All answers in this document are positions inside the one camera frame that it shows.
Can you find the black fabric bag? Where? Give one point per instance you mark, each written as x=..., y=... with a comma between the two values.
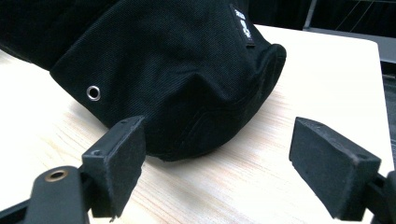
x=174, y=77

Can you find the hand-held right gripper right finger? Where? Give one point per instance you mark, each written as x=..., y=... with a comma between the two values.
x=330, y=168

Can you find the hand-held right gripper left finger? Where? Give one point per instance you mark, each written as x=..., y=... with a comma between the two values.
x=116, y=168

